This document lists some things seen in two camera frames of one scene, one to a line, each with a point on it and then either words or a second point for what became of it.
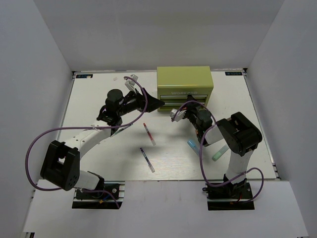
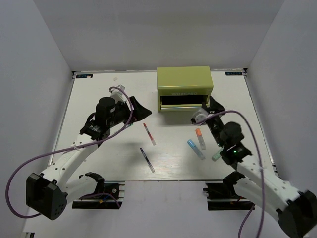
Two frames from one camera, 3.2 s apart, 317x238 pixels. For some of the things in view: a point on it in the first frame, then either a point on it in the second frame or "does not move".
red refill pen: (148, 132) does not move
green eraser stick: (220, 152) does not move
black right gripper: (190, 106) -> (214, 106)
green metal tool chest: (175, 83) does not move
